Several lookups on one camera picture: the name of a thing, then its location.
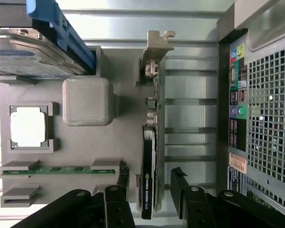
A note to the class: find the silver hard disk blue label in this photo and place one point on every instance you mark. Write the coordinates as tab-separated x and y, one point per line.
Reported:
26	64

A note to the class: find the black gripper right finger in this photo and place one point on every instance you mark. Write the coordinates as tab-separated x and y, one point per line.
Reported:
197	209

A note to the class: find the green RAM stick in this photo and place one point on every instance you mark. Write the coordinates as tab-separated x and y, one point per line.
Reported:
61	169

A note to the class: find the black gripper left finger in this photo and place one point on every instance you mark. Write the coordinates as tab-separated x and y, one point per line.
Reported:
114	209

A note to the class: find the silver CPU chip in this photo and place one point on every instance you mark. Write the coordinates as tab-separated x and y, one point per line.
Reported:
28	127

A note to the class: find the black open PC case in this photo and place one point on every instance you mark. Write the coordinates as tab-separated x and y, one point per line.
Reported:
270	95

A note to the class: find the grey plastic parts rack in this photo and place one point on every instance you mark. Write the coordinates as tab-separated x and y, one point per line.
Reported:
85	142

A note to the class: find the hard drive in blue caddy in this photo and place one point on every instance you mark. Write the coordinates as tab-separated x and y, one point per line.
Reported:
73	40

